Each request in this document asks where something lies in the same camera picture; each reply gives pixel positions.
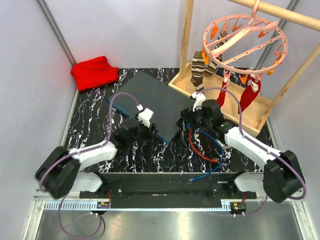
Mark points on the red sock right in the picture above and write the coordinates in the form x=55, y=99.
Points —
x=250, y=93

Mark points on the brown striped sock front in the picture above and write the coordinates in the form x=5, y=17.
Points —
x=198, y=68

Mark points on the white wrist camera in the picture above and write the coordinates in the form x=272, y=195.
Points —
x=198, y=98
x=144, y=116

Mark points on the wooden drying rack frame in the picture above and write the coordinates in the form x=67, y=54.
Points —
x=258, y=111

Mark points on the brown striped sock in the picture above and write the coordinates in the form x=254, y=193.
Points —
x=211, y=67
x=198, y=68

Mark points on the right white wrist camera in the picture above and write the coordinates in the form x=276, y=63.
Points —
x=198, y=98

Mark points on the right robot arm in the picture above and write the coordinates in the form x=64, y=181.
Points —
x=257, y=150

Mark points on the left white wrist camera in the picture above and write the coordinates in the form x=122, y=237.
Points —
x=144, y=116

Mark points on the red sock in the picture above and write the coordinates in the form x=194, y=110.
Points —
x=250, y=93
x=222, y=94

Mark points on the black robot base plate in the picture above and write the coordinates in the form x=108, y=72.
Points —
x=173, y=191

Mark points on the red sock left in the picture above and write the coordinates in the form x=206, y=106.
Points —
x=222, y=94

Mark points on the brown striped sock back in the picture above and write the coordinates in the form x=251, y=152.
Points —
x=211, y=67

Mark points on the dark blue network switch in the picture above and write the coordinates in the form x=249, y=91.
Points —
x=165, y=102

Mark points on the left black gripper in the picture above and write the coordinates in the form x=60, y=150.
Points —
x=148, y=134

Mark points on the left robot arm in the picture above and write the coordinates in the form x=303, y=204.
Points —
x=62, y=172

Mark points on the pink round clip hanger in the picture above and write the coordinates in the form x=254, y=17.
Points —
x=248, y=36

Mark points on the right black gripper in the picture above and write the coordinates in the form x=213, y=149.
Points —
x=188, y=113

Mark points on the red folded cloth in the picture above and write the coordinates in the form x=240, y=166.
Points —
x=94, y=73

